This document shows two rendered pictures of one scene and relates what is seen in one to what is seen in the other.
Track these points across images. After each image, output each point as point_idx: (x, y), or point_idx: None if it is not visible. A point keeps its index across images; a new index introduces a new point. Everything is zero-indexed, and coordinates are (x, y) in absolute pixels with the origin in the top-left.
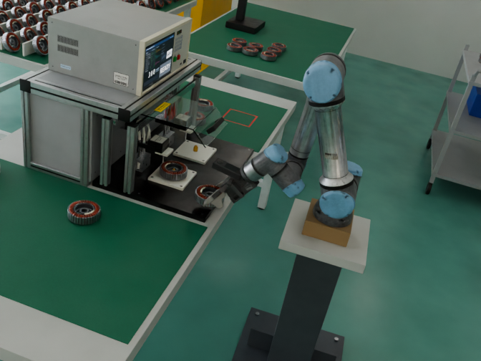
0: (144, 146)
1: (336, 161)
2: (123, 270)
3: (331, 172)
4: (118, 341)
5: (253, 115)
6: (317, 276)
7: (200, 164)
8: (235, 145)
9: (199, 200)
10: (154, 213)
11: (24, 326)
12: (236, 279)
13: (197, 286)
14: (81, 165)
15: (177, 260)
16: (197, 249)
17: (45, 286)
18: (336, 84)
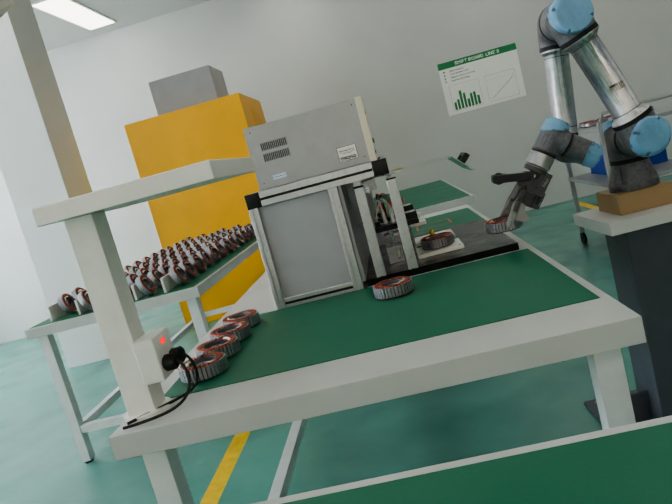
0: (396, 225)
1: (626, 88)
2: (499, 286)
3: (626, 103)
4: (585, 301)
5: (443, 219)
6: (664, 257)
7: None
8: (461, 224)
9: (499, 228)
10: (460, 266)
11: (468, 339)
12: (538, 395)
13: (505, 419)
14: (349, 262)
15: (539, 264)
16: (544, 255)
17: (439, 321)
18: (589, 2)
